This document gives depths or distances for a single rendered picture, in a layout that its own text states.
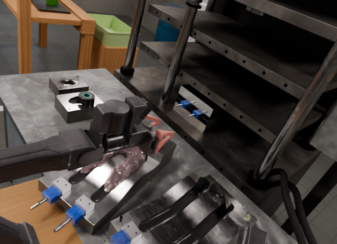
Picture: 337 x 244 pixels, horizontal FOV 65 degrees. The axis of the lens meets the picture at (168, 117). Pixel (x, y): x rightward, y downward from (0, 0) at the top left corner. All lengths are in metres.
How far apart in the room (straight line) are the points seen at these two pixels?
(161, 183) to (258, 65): 0.69
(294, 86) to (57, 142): 0.98
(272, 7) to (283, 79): 0.32
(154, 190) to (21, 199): 0.47
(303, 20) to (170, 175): 0.85
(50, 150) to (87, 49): 2.35
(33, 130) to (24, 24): 1.45
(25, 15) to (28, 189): 1.78
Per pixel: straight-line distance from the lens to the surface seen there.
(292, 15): 1.29
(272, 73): 1.28
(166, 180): 1.16
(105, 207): 0.95
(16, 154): 0.56
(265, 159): 1.30
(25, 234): 0.76
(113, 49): 2.96
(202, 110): 1.51
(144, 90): 1.80
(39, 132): 1.29
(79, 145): 0.58
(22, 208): 1.02
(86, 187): 0.99
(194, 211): 0.96
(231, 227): 0.95
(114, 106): 0.59
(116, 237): 0.84
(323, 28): 1.24
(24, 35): 2.64
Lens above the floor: 1.61
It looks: 32 degrees down
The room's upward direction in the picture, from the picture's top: 18 degrees clockwise
